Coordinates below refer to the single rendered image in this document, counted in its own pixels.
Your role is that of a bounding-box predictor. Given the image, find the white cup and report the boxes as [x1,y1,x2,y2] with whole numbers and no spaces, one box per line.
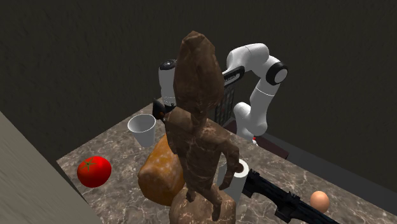
[127,113,157,148]

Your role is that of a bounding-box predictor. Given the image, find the brown stone figure statue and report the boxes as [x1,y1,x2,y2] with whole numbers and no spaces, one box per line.
[164,30,244,224]

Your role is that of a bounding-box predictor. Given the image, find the orange-brown bread loaf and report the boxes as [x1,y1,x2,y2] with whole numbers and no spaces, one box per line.
[137,133,187,207]

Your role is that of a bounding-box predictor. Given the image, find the red tomato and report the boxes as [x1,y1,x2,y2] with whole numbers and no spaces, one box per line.
[76,155,113,189]

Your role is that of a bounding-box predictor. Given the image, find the white paper roll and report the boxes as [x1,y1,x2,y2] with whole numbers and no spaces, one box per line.
[216,158,251,206]

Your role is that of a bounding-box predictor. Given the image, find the black toy gun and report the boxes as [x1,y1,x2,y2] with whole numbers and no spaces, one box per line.
[241,168,340,224]

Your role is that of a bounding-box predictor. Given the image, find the brown egg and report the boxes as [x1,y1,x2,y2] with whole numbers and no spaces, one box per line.
[309,190,330,214]

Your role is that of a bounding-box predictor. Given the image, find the black wire grid rack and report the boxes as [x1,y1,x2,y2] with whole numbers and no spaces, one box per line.
[213,83,237,127]

